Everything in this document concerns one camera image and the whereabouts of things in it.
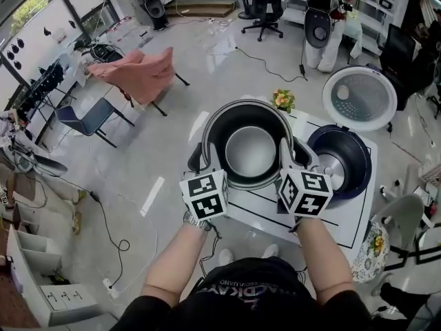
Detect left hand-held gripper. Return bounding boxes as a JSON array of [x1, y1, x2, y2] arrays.
[[178, 142, 230, 222]]

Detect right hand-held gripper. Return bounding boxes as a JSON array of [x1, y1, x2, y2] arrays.
[[275, 138, 334, 217]]

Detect dark metal pot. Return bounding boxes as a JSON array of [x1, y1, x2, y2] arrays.
[[203, 99, 296, 191]]

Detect person's right forearm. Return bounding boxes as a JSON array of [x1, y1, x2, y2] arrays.
[[296, 217, 356, 305]]

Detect person's left forearm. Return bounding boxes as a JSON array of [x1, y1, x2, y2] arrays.
[[141, 219, 211, 306]]

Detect navy rice cooker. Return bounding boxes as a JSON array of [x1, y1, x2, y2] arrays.
[[305, 63, 399, 200]]

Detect potted orange flowers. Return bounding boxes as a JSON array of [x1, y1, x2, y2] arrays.
[[270, 88, 296, 114]]

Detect silver wristwatch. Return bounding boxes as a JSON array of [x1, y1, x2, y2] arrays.
[[182, 210, 212, 232]]

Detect person's right white shoe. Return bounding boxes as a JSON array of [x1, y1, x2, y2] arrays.
[[261, 243, 280, 259]]

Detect chair draped with pink cloth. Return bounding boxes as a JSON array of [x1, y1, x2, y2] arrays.
[[88, 46, 190, 117]]

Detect blue chair with black legs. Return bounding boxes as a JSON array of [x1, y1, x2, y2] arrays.
[[54, 97, 135, 150]]

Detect grey-green plastic chair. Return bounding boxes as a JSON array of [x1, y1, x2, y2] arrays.
[[371, 193, 435, 254]]

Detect floral round stool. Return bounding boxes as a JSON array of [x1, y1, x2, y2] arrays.
[[351, 221, 390, 284]]

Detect wooden step platform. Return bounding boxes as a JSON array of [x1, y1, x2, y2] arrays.
[[165, 0, 238, 19]]

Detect person's black t-shirt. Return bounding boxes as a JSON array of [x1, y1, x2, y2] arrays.
[[119, 257, 375, 331]]

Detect white shelf unit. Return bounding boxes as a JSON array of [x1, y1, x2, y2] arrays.
[[280, 0, 414, 58]]

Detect white open cabinet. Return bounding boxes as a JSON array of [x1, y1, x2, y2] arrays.
[[6, 225, 101, 327]]

